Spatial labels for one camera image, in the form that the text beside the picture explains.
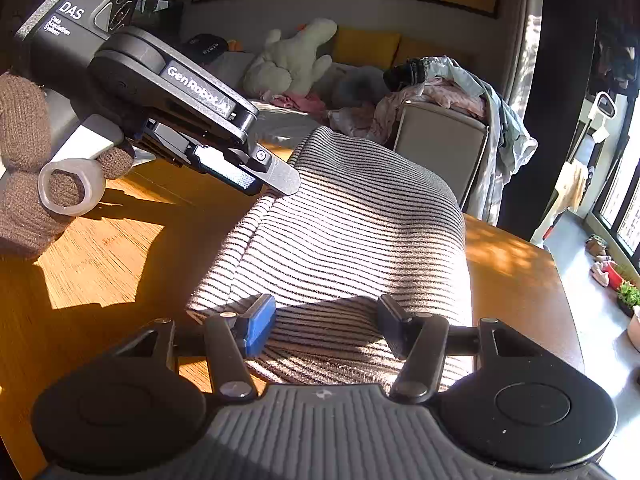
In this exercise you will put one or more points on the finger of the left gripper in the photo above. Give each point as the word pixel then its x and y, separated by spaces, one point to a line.
pixel 200 157
pixel 270 169

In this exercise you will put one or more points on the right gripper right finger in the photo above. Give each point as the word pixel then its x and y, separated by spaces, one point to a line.
pixel 395 325

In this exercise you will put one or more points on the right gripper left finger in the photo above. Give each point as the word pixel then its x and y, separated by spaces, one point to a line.
pixel 252 328

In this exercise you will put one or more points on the striped knit garment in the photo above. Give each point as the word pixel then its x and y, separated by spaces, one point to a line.
pixel 364 222

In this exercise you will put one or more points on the pile of clothes on armrest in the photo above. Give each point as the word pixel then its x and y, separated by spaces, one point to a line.
pixel 514 145

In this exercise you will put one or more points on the black glass cabinet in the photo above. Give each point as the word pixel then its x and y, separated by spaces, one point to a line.
pixel 157 14

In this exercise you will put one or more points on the black cap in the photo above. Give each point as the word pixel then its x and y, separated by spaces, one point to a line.
pixel 205 48

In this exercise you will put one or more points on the white plush toy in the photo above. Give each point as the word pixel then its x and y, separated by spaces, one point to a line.
pixel 290 65

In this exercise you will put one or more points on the pink white blanket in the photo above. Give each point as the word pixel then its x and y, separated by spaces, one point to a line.
pixel 374 123

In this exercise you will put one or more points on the yellow cushion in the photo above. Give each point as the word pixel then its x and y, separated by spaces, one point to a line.
pixel 365 47

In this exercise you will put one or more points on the beige sofa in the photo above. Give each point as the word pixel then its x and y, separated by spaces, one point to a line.
pixel 446 124

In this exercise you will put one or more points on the small green plant pot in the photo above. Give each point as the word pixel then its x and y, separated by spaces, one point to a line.
pixel 628 296

